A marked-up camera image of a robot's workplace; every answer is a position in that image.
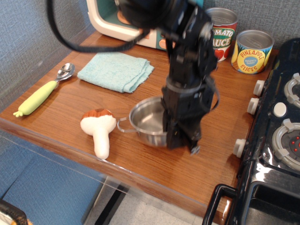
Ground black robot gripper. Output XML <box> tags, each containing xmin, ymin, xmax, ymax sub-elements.
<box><xmin>161</xmin><ymin>81</ymin><xmax>214</xmax><ymax>155</ymax></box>

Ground small steel pot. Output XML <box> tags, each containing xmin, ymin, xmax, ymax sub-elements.
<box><xmin>117</xmin><ymin>96</ymin><xmax>167</xmax><ymax>147</ymax></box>

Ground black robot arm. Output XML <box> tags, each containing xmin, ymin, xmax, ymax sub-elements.
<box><xmin>115</xmin><ymin>0</ymin><xmax>219</xmax><ymax>154</ymax></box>

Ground light blue folded towel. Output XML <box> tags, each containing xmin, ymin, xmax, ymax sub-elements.
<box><xmin>77</xmin><ymin>52</ymin><xmax>154</xmax><ymax>93</ymax></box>

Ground white stove knob front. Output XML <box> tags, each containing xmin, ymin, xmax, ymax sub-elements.
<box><xmin>233</xmin><ymin>139</ymin><xmax>246</xmax><ymax>158</ymax></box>

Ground white stove knob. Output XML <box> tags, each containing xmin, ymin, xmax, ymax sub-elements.
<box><xmin>247</xmin><ymin>98</ymin><xmax>259</xmax><ymax>115</ymax></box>
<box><xmin>253</xmin><ymin>80</ymin><xmax>265</xmax><ymax>97</ymax></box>
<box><xmin>233</xmin><ymin>139</ymin><xmax>246</xmax><ymax>158</ymax></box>

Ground plush mushroom toy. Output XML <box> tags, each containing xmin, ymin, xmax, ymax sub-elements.
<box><xmin>80</xmin><ymin>109</ymin><xmax>117</xmax><ymax>160</ymax></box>

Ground white stove knob middle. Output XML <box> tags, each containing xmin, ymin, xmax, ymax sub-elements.
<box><xmin>247</xmin><ymin>98</ymin><xmax>259</xmax><ymax>115</ymax></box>

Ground white stove knob rear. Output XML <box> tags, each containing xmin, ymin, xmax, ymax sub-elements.
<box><xmin>253</xmin><ymin>80</ymin><xmax>265</xmax><ymax>97</ymax></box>

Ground black toy stove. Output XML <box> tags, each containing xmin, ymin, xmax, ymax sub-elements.
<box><xmin>202</xmin><ymin>38</ymin><xmax>300</xmax><ymax>225</ymax></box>

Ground pineapple slices can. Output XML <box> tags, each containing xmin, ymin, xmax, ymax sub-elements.
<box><xmin>231</xmin><ymin>30</ymin><xmax>274</xmax><ymax>75</ymax></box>

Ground tomato sauce can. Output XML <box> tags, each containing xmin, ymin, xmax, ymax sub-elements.
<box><xmin>206</xmin><ymin>7</ymin><xmax>238</xmax><ymax>62</ymax></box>

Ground teal toy microwave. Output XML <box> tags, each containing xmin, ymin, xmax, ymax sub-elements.
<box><xmin>87</xmin><ymin>0</ymin><xmax>204</xmax><ymax>50</ymax></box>

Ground black braided cable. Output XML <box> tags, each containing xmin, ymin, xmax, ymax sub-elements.
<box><xmin>46</xmin><ymin>0</ymin><xmax>150</xmax><ymax>53</ymax></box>

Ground spoon with green handle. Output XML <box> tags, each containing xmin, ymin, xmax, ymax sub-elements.
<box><xmin>13</xmin><ymin>63</ymin><xmax>75</xmax><ymax>118</ymax></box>

